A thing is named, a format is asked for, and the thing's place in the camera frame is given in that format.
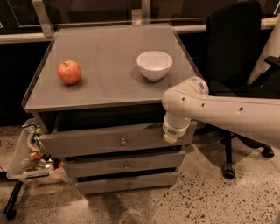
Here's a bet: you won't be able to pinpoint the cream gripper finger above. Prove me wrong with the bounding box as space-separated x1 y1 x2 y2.
164 134 177 144

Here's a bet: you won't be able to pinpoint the grey top drawer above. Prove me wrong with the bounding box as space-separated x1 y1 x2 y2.
38 120 199 159

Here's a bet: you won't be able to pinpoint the grey drawer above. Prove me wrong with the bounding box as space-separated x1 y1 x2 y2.
75 172 179 194
38 120 199 159
64 150 186 178

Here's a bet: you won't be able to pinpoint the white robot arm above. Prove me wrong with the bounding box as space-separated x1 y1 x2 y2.
162 17 280 148

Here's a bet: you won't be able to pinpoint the grey bottom drawer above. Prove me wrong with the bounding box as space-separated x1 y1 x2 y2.
75 172 179 194

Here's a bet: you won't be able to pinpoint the round metal drawer knob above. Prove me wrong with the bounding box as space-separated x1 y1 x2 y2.
120 138 127 146

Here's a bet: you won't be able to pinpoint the grey middle drawer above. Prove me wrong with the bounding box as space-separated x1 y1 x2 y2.
64 150 186 178

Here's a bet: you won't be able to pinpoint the grey drawer cabinet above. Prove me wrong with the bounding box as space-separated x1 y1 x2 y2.
23 24 200 133

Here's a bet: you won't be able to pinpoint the white ceramic bowl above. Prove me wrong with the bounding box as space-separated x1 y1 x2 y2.
136 51 173 81

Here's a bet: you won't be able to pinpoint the red apple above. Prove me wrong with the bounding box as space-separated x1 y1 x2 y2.
57 60 81 85

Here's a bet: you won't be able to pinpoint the black office chair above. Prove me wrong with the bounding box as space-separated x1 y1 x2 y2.
192 0 280 180

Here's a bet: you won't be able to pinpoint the snack packets in bin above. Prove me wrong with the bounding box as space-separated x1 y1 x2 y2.
21 122 62 172

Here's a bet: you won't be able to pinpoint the black stand leg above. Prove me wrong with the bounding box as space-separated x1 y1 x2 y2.
3 180 23 221

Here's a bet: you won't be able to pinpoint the metal rail with brackets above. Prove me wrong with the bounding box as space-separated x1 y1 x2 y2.
0 0 280 45

